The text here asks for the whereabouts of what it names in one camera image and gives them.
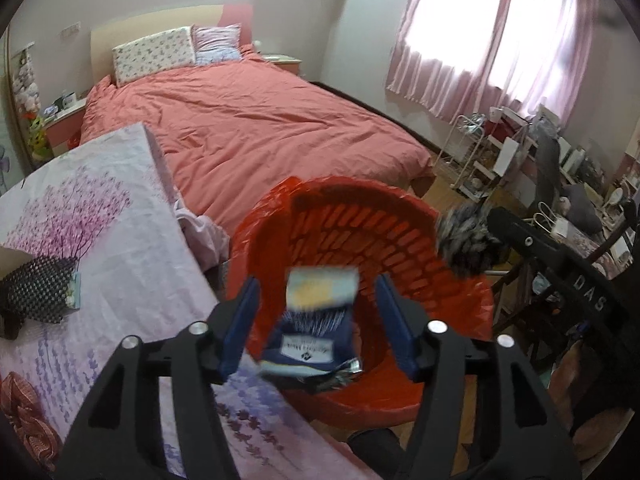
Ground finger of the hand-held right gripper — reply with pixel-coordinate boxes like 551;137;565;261
486;207;566;271

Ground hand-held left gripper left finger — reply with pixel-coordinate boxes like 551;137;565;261
52;277;262;480

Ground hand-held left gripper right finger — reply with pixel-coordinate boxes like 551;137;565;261
375;274;583;480

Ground black white fluffy cloth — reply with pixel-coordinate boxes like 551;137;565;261
436;202;503;278

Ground dark blue snack packet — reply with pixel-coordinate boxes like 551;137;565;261
259;266;363;393

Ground red plastic basket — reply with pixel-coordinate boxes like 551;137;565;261
222;176;496;431

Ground light blue floral packet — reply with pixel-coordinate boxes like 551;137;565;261
67;271;85;310

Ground black chair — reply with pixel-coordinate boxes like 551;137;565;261
532;135;563;211

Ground pale pink crumpled cloth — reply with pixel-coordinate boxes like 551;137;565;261
172;200;233;266

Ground pink curtain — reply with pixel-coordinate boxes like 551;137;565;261
385;0;601;131

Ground floral tablecloth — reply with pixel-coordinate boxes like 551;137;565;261
0;124;381;480

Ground bed with pink duvet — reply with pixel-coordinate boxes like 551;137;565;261
80;45;436;241

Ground black mesh pouch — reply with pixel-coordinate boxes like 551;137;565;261
0;255;81;341

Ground red patterned cloth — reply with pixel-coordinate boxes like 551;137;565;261
0;372;63;471

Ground pink white nightstand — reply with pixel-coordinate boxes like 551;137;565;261
261;52;303;78
42;97;88;158

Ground yellow green plush toy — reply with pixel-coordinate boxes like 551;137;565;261
25;115;53;161

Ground pink striped pillow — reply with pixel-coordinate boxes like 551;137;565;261
192;24;243;66

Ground white floral pillow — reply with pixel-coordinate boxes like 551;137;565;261
112;25;197;87

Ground beige pink headboard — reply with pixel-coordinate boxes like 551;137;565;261
90;4;256;93

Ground hanging plush toys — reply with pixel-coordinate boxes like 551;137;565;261
10;47;41;113

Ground white wire cart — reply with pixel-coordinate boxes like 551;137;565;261
434;112;501;198

